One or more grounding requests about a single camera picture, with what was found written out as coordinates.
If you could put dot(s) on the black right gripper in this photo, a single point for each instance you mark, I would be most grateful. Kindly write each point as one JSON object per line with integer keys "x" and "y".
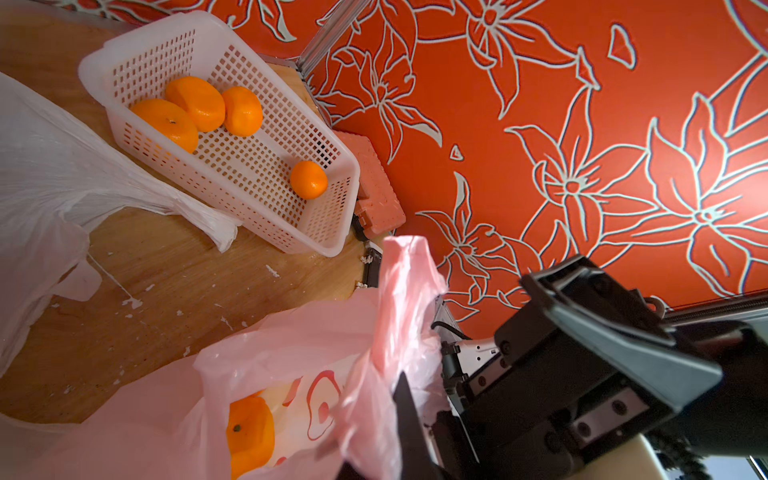
{"x": 581, "y": 368}

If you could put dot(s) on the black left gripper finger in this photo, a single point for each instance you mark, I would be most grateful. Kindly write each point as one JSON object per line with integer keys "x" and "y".
{"x": 416, "y": 460}

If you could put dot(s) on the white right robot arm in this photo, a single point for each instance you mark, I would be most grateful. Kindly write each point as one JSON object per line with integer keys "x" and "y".
{"x": 731, "y": 418}

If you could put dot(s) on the orange mandarin middle basket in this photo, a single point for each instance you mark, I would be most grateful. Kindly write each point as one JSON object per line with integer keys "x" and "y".
{"x": 250, "y": 434}

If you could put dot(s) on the red plastic tool case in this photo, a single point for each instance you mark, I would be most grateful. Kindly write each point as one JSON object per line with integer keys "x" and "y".
{"x": 377, "y": 209}

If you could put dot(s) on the orange mandarin right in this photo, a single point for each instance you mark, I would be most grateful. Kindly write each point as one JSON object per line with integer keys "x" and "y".
{"x": 308, "y": 180}

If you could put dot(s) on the orange mandarin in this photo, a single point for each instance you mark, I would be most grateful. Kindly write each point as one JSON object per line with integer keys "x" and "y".
{"x": 200, "y": 100}
{"x": 308, "y": 180}
{"x": 170, "y": 120}

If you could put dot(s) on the orange mandarin front corner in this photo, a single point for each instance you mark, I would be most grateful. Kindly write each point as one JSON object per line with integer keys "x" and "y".
{"x": 244, "y": 114}

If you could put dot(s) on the orange mandarin left back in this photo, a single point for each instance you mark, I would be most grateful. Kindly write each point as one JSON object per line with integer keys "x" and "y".
{"x": 170, "y": 120}

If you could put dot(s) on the orange mandarin back top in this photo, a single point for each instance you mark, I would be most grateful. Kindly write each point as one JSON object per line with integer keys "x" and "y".
{"x": 200, "y": 100}

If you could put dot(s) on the white plastic perforated basket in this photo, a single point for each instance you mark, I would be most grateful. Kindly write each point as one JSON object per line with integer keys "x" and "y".
{"x": 247, "y": 177}

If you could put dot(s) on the white translucent plastic bag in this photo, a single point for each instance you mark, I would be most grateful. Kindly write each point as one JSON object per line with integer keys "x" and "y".
{"x": 59, "y": 181}

